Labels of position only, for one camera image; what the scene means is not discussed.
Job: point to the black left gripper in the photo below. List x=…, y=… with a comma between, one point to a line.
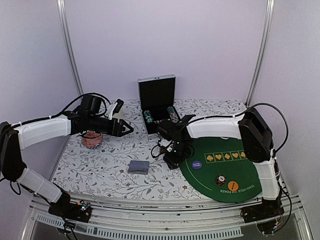
x=120, y=128

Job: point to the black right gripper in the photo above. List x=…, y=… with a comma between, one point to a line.
x=172, y=165

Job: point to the purple small blind button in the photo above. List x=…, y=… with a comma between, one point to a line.
x=196, y=165

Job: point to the aluminium poker case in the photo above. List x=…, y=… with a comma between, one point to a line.
x=156, y=94

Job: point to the orange poker chip stack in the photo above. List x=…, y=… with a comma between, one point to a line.
x=220, y=180

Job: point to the orange big blind button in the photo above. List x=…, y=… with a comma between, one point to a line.
x=233, y=186

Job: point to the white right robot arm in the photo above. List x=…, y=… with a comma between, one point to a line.
x=247, y=126

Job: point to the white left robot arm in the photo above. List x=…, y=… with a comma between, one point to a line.
x=15, y=138

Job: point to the cream ribbed ceramic mug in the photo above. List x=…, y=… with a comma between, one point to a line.
x=119, y=115

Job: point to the triangular all in marker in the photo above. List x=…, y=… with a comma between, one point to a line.
x=160, y=151

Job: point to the green blue chip stack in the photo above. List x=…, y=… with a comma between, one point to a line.
x=148, y=117

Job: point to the red patterned bowl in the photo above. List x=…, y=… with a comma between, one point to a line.
x=92, y=139

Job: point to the blue playing card deck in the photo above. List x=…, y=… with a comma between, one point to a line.
x=138, y=167

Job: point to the green round poker mat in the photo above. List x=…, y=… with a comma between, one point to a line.
x=222, y=157

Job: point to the green poker chip stack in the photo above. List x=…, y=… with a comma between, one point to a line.
x=172, y=114

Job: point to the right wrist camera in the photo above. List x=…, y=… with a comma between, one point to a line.
x=169, y=130

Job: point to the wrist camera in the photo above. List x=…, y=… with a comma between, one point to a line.
x=169, y=130
x=99, y=106

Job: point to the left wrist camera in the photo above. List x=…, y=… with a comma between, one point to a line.
x=99, y=106

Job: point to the front aluminium rail base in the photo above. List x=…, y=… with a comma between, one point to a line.
x=200, y=219

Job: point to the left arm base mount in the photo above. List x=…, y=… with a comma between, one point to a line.
x=80, y=211

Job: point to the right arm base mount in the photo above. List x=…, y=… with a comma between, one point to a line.
x=265, y=210

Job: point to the left aluminium frame post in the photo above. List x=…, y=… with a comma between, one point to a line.
x=62, y=13

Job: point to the aluminium frame post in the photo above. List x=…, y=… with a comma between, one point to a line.
x=270, y=5
x=62, y=13

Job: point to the right aluminium frame post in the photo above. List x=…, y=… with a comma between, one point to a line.
x=270, y=5

